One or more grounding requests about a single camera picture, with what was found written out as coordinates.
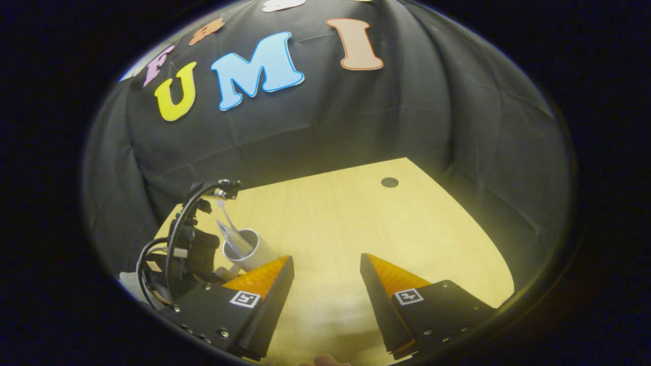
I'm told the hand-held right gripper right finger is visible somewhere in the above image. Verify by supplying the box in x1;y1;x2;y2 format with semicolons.
360;253;498;359

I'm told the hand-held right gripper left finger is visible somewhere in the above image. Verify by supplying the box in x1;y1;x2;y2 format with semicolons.
159;256;295;360

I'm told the white toothpaste tube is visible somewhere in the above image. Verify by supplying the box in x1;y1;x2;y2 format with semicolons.
216;220;255;256

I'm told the white toothbrush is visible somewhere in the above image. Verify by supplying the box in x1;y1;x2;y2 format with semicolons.
216;200;240;234

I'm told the white cup with wooden handle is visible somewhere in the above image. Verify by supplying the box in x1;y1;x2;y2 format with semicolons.
216;229;279;280

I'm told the light wooden desktop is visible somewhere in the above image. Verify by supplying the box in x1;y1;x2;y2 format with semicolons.
153;157;515;366

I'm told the black backdrop cloth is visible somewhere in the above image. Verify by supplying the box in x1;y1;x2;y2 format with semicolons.
83;0;573;285

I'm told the black cable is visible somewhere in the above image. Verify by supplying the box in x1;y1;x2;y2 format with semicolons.
164;181;224;293

